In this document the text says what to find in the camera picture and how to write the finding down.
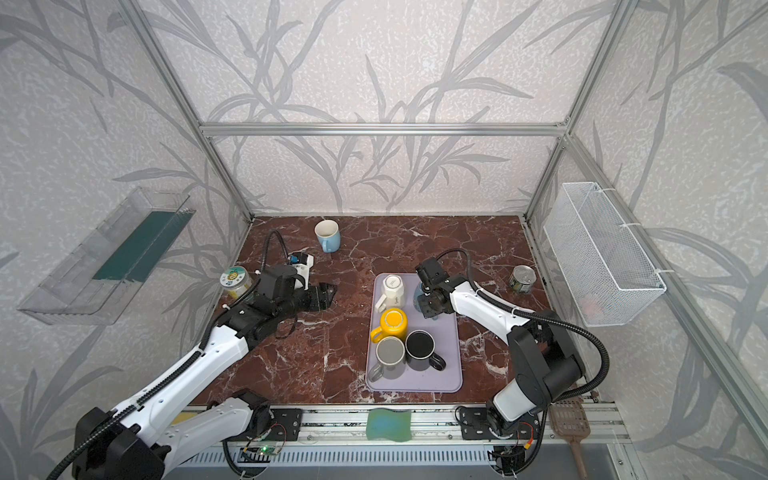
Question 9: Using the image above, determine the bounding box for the blue patterned mug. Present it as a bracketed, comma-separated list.
[413, 283, 422, 312]

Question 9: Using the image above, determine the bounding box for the black mug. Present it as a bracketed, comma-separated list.
[405, 330, 446, 371]

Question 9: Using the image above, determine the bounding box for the light blue mug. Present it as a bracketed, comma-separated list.
[314, 220, 341, 253]

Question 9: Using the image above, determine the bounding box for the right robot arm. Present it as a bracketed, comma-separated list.
[416, 248, 610, 436]

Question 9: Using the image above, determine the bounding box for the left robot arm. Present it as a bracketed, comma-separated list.
[48, 252, 338, 479]

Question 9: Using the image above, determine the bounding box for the white upside-down mug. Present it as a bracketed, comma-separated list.
[374, 274, 405, 313]

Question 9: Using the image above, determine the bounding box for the yellow mug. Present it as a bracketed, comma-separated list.
[370, 308, 408, 343]

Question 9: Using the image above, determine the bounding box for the grey mug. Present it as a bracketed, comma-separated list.
[368, 336, 406, 382]

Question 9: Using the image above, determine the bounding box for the lilac tray mat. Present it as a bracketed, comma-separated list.
[366, 273, 463, 393]

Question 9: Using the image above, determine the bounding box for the metal tin can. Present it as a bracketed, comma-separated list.
[510, 265, 537, 294]

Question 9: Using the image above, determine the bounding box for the green sponge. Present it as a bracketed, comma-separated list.
[366, 408, 412, 442]

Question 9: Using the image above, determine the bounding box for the left circuit board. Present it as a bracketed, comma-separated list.
[237, 445, 282, 464]

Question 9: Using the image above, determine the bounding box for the circuit board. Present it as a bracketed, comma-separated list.
[237, 445, 282, 464]
[488, 447, 526, 477]

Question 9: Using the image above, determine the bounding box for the right circuit board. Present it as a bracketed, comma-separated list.
[488, 447, 526, 477]

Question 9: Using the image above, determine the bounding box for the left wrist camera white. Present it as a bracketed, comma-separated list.
[288, 251, 314, 289]

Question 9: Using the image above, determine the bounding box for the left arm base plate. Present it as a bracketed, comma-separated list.
[259, 408, 304, 443]

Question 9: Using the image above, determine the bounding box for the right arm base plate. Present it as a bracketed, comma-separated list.
[454, 406, 541, 442]

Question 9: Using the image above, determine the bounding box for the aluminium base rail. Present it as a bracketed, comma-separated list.
[113, 403, 637, 480]

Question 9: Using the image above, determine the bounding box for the white wire basket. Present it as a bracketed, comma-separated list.
[544, 182, 667, 327]

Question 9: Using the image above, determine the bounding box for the clear plastic wall shelf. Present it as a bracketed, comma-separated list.
[18, 187, 195, 326]

